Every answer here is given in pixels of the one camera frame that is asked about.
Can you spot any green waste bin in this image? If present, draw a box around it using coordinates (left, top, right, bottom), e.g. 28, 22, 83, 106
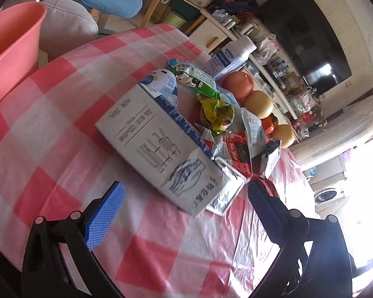
162, 9, 187, 29

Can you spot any red apple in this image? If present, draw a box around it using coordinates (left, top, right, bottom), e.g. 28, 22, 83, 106
222, 71, 255, 101

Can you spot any grey round pouf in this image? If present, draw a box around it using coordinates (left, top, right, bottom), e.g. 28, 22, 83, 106
39, 0, 99, 58

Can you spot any green white snack wrapper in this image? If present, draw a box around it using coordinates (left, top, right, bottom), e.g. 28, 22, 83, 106
167, 59, 220, 99

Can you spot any white folded packet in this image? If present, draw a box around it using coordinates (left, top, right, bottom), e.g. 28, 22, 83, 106
259, 139, 281, 178

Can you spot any red white checkered tablecloth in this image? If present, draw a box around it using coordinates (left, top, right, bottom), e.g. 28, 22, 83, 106
0, 23, 315, 298

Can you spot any orange tangerine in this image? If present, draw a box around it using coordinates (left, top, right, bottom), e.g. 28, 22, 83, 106
261, 113, 278, 135

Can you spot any black flat television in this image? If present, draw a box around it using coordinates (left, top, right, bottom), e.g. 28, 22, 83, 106
255, 0, 352, 96

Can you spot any yellow crumpled wrapper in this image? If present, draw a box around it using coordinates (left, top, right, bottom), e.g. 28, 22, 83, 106
196, 93, 235, 135

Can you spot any white blue pouch bag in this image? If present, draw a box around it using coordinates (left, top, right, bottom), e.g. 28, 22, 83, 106
241, 108, 266, 159

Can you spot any yellow pear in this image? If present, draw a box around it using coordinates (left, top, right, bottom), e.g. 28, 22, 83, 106
272, 124, 295, 148
243, 90, 274, 119

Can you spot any white blue milk carton box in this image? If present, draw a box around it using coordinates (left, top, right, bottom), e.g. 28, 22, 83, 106
95, 84, 246, 217

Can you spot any clear plastic bag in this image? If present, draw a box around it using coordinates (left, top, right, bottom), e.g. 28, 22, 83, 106
253, 34, 279, 65

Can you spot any pink plastic trash bin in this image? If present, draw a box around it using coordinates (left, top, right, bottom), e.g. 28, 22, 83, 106
0, 1, 46, 102

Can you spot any red black snack wrapper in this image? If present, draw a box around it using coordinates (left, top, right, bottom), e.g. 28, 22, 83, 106
222, 131, 252, 179

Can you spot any small white yogurt bottle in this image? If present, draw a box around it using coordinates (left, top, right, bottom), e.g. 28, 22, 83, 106
139, 69, 178, 107

